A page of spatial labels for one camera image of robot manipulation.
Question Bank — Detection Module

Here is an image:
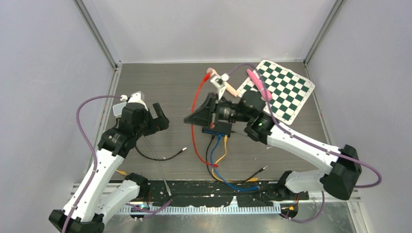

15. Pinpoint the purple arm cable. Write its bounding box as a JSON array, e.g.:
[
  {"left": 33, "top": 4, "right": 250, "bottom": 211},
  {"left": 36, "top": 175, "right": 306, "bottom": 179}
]
[
  {"left": 225, "top": 63, "right": 383, "bottom": 224},
  {"left": 61, "top": 95, "right": 174, "bottom": 233}
]

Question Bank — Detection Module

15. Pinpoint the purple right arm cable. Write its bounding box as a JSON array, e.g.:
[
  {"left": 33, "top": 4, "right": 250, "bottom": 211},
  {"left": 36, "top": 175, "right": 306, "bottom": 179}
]
[{"left": 225, "top": 63, "right": 383, "bottom": 224}]

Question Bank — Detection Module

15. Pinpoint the black ethernet cable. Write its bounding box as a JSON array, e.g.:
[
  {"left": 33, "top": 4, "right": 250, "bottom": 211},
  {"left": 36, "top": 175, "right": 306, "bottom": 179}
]
[{"left": 205, "top": 135, "right": 268, "bottom": 184}]

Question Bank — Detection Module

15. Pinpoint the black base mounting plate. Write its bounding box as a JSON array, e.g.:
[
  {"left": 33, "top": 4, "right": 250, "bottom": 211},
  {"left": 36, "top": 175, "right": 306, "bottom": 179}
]
[{"left": 132, "top": 180, "right": 309, "bottom": 207}]

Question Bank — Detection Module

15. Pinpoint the grey thin cable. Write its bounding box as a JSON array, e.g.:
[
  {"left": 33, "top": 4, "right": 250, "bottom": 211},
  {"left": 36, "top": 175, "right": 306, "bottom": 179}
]
[{"left": 141, "top": 135, "right": 172, "bottom": 197}]

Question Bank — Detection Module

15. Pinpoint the beige toy microphone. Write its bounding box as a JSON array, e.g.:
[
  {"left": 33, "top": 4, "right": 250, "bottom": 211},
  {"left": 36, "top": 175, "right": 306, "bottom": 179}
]
[{"left": 206, "top": 67, "right": 239, "bottom": 100}]

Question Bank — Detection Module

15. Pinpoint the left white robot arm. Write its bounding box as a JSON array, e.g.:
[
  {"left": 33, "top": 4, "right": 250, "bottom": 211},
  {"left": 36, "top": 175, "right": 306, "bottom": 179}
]
[{"left": 49, "top": 102, "right": 170, "bottom": 233}]

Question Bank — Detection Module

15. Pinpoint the aluminium front rail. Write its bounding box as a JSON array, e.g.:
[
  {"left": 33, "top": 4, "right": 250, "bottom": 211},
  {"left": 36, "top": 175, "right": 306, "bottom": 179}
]
[{"left": 68, "top": 183, "right": 361, "bottom": 216}]

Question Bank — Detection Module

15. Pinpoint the pink toy microphone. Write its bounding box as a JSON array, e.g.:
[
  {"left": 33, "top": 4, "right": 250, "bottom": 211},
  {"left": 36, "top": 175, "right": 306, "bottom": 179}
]
[{"left": 247, "top": 69, "right": 272, "bottom": 101}]

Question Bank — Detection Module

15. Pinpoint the green white checkerboard mat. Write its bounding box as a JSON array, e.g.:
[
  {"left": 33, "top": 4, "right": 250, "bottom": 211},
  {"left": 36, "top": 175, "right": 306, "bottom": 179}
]
[{"left": 236, "top": 60, "right": 316, "bottom": 125}]

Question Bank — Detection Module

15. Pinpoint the black loose cable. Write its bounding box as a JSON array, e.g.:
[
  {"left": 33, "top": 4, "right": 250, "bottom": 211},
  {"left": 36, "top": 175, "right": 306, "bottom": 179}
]
[{"left": 134, "top": 145, "right": 188, "bottom": 162}]

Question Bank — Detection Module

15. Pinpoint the red ethernet cable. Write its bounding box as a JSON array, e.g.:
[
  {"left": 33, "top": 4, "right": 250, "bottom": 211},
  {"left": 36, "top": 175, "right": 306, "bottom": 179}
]
[{"left": 191, "top": 72, "right": 220, "bottom": 168}]

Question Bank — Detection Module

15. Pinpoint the white small router box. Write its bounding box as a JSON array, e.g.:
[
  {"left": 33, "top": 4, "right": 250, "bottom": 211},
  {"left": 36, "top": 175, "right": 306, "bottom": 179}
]
[{"left": 112, "top": 102, "right": 127, "bottom": 118}]

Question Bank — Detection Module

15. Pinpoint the blue ethernet cable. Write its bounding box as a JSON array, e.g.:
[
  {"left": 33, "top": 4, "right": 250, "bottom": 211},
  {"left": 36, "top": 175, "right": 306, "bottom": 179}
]
[{"left": 210, "top": 135, "right": 260, "bottom": 193}]

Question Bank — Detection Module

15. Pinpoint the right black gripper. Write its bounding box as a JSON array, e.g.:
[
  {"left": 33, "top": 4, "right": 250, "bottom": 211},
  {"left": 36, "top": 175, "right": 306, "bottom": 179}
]
[{"left": 185, "top": 93, "right": 252, "bottom": 129}]

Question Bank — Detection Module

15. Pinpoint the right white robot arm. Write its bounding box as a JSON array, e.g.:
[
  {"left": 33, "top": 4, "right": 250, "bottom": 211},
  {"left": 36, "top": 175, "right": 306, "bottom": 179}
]
[{"left": 184, "top": 91, "right": 361, "bottom": 200}]

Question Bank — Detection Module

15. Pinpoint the yellow ethernet cable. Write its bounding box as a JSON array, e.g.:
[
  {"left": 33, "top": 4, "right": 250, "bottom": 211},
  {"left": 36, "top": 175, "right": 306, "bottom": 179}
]
[{"left": 211, "top": 135, "right": 260, "bottom": 184}]

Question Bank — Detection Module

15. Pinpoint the black network switch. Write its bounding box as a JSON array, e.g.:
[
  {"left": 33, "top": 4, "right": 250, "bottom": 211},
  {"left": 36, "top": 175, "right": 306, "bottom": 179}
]
[{"left": 202, "top": 122, "right": 232, "bottom": 137}]

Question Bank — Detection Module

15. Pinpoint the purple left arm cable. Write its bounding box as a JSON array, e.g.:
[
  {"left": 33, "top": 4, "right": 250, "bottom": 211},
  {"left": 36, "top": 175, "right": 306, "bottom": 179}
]
[{"left": 61, "top": 95, "right": 174, "bottom": 233}]

